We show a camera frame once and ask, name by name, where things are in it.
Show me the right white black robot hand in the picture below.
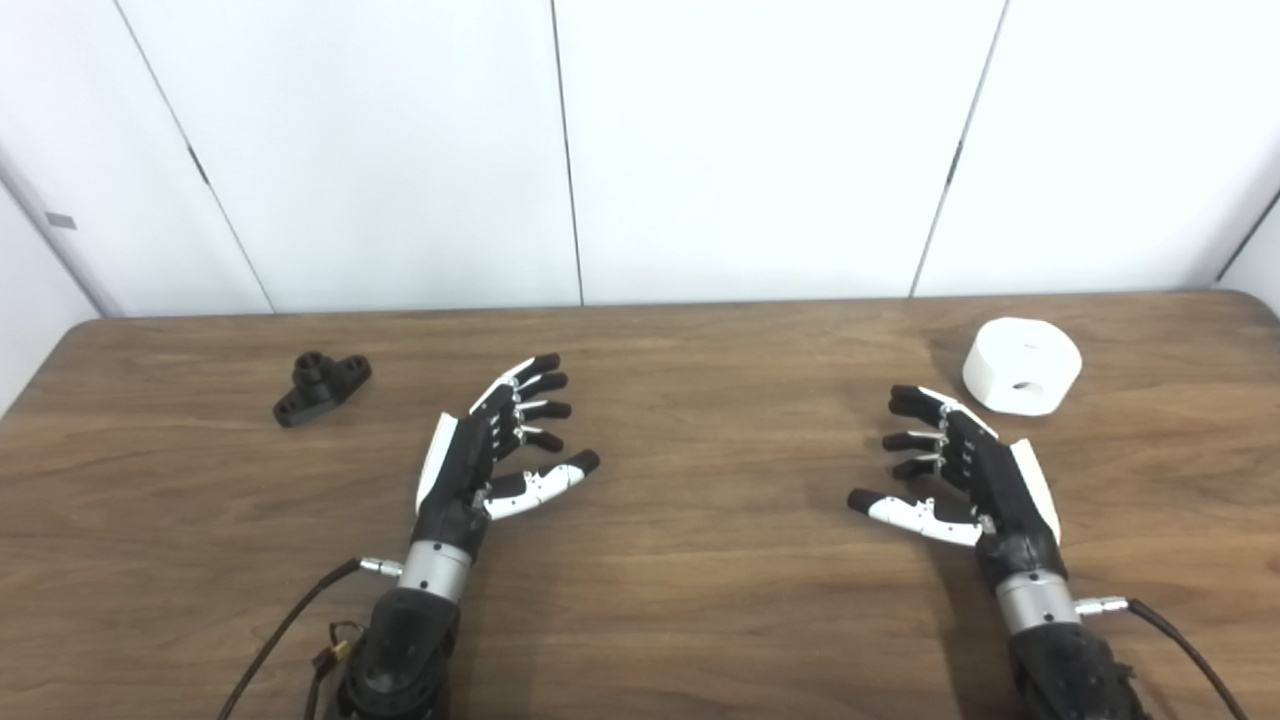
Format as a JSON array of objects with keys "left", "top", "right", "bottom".
[{"left": 847, "top": 384, "right": 1069, "bottom": 591}]

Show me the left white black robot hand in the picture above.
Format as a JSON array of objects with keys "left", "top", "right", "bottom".
[{"left": 413, "top": 353, "right": 602, "bottom": 556}]

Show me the round white piece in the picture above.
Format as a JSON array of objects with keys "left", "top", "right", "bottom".
[{"left": 962, "top": 317, "right": 1084, "bottom": 417}]

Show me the black flanged holder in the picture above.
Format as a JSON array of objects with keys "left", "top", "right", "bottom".
[{"left": 273, "top": 351, "right": 373, "bottom": 429}]

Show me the left arm thin wire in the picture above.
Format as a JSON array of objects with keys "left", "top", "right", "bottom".
[{"left": 310, "top": 620, "right": 366, "bottom": 720}]

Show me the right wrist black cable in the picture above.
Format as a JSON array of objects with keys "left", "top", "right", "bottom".
[{"left": 1075, "top": 596, "right": 1251, "bottom": 720}]

